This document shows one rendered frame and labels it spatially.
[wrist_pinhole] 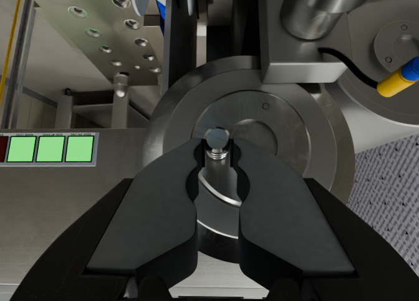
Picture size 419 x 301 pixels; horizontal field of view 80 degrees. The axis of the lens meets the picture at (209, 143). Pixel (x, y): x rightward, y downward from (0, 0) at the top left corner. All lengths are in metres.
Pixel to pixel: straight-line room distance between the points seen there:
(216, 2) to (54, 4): 0.29
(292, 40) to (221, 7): 0.42
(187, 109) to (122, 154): 0.38
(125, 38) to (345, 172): 0.38
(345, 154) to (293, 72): 0.07
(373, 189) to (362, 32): 0.21
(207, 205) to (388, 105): 0.15
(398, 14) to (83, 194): 0.54
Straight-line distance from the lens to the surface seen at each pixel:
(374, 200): 0.38
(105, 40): 0.48
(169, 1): 0.24
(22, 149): 0.64
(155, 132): 0.18
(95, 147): 0.56
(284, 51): 0.17
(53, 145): 0.60
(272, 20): 0.18
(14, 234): 0.64
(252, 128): 0.16
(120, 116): 2.98
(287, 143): 0.16
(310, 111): 0.18
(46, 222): 0.60
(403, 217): 0.35
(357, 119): 0.22
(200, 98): 0.18
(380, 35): 0.24
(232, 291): 0.53
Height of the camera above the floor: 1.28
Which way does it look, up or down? 12 degrees down
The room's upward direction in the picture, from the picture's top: 180 degrees counter-clockwise
